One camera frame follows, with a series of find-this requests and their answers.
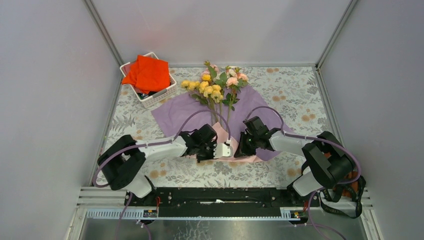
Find yellow flower stem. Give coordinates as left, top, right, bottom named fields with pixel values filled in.
left=180, top=73, right=224, bottom=124

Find black strap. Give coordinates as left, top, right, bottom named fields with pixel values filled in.
left=314, top=174, right=367, bottom=220

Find brown cloth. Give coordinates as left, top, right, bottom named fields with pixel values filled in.
left=340, top=181, right=359, bottom=199

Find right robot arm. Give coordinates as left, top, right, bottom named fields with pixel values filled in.
left=234, top=116, right=359, bottom=206

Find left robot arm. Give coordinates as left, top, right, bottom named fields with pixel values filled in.
left=97, top=124, right=218, bottom=206

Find floral table cloth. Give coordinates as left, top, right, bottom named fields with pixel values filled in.
left=103, top=66, right=330, bottom=188

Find pink flower stem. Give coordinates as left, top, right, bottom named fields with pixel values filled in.
left=200, top=61, right=220, bottom=82

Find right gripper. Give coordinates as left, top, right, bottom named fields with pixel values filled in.
left=234, top=131, right=260, bottom=158

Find orange cloth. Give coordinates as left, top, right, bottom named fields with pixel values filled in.
left=122, top=55, right=171, bottom=94

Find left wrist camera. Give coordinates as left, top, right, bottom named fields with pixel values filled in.
left=213, top=142, right=233, bottom=159

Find white plastic basket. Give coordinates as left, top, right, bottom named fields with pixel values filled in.
left=119, top=52, right=177, bottom=108

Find pink white rose stems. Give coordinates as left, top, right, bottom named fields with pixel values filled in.
left=220, top=66, right=249, bottom=123

